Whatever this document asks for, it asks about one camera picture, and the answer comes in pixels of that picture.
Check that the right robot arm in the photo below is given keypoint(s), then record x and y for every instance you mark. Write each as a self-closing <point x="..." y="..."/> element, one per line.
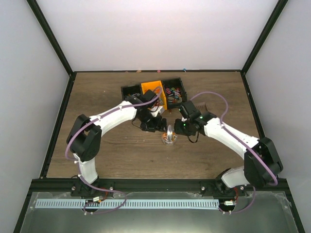
<point x="261" y="162"/>

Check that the white round lid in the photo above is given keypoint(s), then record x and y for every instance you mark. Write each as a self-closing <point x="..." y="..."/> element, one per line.
<point x="170" y="131"/>

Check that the clear plastic cup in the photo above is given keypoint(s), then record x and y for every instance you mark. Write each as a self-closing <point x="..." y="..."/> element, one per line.
<point x="164" y="137"/>

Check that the light blue slotted rail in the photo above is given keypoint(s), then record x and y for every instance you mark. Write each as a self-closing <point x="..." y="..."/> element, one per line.
<point x="129" y="204"/>

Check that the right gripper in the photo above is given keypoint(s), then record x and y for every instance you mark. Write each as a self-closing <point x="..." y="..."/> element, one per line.
<point x="178" y="130"/>

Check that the orange candy bin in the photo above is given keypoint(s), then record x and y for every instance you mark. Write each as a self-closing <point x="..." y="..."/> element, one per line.
<point x="156" y="86"/>

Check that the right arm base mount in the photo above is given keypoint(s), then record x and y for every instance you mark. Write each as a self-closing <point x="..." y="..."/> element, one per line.
<point x="217" y="188"/>

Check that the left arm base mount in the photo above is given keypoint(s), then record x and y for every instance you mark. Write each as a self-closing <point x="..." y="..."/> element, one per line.
<point x="80" y="189"/>

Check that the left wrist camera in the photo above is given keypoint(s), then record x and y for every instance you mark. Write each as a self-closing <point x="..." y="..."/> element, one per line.
<point x="156" y="111"/>

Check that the black bin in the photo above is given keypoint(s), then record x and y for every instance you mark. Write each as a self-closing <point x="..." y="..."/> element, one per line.
<point x="174" y="92"/>
<point x="130" y="90"/>

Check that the brown slotted scoop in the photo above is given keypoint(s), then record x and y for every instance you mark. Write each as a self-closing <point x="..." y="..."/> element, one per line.
<point x="202" y="107"/>

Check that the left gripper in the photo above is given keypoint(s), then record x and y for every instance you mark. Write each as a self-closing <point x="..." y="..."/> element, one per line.
<point x="155" y="126"/>

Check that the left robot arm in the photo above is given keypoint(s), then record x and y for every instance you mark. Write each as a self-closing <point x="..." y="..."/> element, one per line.
<point x="84" y="139"/>

